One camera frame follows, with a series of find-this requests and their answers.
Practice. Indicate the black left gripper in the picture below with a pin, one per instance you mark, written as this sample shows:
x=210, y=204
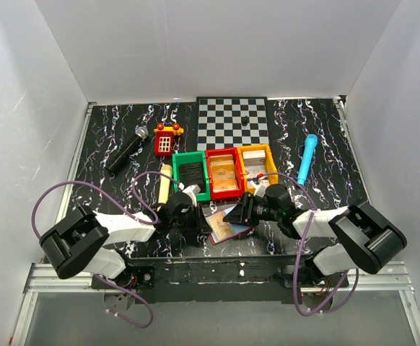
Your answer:
x=193, y=222

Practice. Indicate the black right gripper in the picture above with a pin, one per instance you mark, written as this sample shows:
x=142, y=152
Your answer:
x=248, y=208

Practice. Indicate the red leather card holder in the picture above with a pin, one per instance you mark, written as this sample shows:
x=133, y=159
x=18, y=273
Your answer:
x=238, y=229

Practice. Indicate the gold VIP credit card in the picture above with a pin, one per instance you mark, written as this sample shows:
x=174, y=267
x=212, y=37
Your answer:
x=220, y=230

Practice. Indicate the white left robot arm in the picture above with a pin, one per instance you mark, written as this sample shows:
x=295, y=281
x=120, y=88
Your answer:
x=78, y=242

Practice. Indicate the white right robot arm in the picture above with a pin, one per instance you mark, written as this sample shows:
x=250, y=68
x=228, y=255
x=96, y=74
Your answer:
x=365, y=238

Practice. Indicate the gold card stack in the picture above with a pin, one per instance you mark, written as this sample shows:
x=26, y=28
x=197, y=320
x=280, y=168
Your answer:
x=223, y=173

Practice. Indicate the black card stack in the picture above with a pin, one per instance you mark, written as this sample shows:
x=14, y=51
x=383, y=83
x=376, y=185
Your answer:
x=193, y=174

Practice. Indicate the white card stack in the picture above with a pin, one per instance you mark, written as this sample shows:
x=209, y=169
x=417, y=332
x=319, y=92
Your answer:
x=255, y=163

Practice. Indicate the cream toy microphone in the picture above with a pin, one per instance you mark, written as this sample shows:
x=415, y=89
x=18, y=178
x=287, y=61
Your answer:
x=164, y=186

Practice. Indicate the yellow plastic bin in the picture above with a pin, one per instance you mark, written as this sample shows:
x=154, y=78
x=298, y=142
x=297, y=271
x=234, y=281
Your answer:
x=273, y=179

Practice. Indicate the red plastic bin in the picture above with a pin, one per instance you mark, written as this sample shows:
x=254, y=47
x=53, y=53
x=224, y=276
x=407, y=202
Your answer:
x=239, y=177

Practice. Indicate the green plastic bin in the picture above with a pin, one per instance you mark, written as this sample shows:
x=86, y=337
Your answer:
x=191, y=157

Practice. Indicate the black white checkerboard mat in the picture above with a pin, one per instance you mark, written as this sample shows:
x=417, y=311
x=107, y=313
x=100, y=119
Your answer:
x=219, y=122

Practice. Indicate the black chess pawn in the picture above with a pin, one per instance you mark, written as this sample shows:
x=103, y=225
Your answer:
x=245, y=120

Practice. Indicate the red toy phone booth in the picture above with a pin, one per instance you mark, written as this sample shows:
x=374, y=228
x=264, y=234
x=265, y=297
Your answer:
x=164, y=138

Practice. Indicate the blue toy microphone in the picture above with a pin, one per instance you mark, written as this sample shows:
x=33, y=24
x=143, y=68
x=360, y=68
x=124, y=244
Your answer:
x=311, y=142

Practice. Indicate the black microphone silver head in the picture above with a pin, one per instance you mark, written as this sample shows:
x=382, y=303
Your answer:
x=121, y=154

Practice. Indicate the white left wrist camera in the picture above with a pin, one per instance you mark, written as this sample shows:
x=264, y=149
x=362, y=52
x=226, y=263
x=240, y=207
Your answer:
x=190, y=189

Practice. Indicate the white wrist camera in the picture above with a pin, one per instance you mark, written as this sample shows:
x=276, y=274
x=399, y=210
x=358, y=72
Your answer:
x=260, y=185
x=190, y=189

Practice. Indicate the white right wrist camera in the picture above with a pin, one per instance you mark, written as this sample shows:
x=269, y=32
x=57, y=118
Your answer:
x=260, y=185

